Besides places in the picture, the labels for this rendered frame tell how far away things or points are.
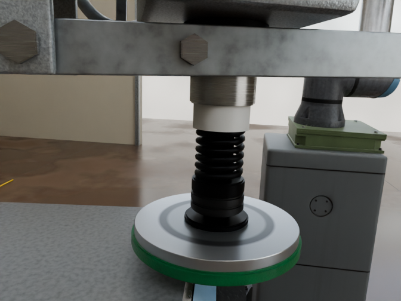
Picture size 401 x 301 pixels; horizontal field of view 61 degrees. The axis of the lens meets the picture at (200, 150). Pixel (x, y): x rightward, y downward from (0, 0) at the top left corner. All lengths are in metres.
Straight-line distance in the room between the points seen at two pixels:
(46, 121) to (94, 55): 5.87
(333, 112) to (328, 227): 0.41
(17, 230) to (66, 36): 0.34
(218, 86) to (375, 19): 1.12
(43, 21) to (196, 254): 0.26
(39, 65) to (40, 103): 5.90
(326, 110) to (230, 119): 0.96
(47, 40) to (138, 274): 0.28
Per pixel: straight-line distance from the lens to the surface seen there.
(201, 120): 0.39
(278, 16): 0.37
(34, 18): 0.33
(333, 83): 1.33
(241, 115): 0.40
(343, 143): 1.29
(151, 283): 0.43
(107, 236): 0.54
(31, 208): 0.68
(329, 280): 1.41
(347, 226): 1.32
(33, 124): 6.35
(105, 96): 5.67
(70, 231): 0.57
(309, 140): 1.26
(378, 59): 0.44
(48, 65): 0.32
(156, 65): 0.34
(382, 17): 1.45
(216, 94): 0.38
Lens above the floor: 1.08
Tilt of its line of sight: 12 degrees down
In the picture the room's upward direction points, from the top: 2 degrees clockwise
